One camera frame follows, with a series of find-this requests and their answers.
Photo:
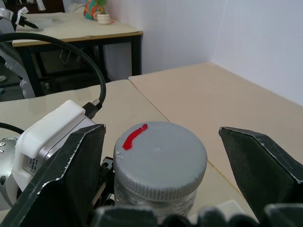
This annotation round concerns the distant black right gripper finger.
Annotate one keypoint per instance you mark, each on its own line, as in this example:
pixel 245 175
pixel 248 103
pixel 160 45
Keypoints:
pixel 28 23

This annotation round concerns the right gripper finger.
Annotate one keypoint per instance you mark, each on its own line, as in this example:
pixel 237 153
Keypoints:
pixel 260 170
pixel 59 189

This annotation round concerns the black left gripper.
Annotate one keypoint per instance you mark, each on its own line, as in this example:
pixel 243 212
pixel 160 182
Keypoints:
pixel 106 179

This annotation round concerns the clear plastic jar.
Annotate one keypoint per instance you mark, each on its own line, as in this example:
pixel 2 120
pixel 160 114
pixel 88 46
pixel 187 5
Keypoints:
pixel 132 198

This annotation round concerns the grey jar lid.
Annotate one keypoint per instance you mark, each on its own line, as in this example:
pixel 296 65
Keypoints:
pixel 161 160

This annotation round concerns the dark brown wooden cabinet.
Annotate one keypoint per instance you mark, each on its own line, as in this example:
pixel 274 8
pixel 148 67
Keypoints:
pixel 47 6

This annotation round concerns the beige table black legs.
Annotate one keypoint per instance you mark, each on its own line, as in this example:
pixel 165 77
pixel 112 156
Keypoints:
pixel 71 28

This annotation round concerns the colourful patterned ornament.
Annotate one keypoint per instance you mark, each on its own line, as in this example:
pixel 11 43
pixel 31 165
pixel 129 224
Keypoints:
pixel 90 10

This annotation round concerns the white robot body shell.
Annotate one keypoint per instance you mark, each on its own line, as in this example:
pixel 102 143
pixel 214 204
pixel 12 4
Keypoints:
pixel 26 87

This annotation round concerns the potted plant white pot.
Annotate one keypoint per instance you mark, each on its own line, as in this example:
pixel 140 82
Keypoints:
pixel 103 19

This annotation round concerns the distant white camera mount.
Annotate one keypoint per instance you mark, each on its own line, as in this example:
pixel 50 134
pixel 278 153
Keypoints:
pixel 21 13

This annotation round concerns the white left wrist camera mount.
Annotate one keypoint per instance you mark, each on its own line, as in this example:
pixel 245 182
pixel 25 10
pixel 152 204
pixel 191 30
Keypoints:
pixel 47 132

